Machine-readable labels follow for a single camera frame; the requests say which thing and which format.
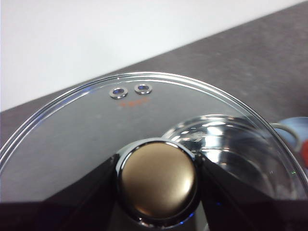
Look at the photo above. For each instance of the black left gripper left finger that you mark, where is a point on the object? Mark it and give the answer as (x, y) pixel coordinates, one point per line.
(60, 214)

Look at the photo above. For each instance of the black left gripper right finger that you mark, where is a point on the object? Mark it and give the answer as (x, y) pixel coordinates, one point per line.
(240, 211)

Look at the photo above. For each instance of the glass lid with green knob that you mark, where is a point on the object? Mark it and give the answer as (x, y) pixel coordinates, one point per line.
(158, 178)

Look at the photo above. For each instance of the pale green electric steamer pot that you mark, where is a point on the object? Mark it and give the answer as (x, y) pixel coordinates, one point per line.
(294, 134)

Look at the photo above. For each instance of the blue round plate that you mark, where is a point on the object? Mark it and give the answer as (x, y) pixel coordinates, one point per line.
(298, 122)

